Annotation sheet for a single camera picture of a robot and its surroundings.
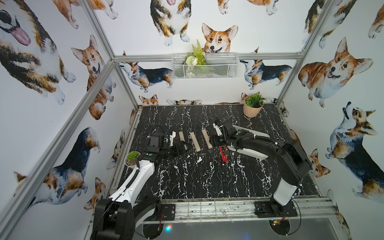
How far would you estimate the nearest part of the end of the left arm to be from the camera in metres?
0.61

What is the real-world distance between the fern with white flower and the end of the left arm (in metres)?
0.43

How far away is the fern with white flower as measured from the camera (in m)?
0.82
